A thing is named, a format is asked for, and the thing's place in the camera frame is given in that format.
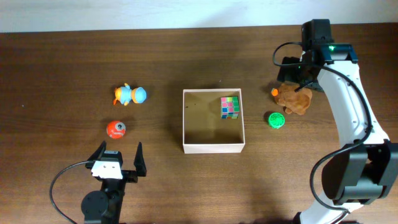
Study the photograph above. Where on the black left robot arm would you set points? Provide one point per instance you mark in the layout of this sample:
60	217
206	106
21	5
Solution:
104	205

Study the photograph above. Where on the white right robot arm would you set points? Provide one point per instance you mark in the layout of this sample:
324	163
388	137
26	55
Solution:
362	170

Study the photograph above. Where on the colourful puzzle cube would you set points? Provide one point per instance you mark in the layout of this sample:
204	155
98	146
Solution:
229	107

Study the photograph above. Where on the green round toy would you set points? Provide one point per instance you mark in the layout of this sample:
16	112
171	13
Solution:
276	120

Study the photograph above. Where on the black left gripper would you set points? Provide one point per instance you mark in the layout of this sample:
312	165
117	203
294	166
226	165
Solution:
131	177

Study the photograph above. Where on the brown plush toy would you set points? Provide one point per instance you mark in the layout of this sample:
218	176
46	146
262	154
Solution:
292	101

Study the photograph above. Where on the red ball with grey face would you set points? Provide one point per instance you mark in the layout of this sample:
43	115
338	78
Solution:
116	129

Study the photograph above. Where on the pink cardboard box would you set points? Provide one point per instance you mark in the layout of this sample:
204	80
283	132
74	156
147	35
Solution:
205	130

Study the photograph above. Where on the orange and blue duck toy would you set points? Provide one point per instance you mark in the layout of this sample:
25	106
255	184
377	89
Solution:
125	94

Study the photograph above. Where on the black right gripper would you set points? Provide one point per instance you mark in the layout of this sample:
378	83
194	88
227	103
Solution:
289	75

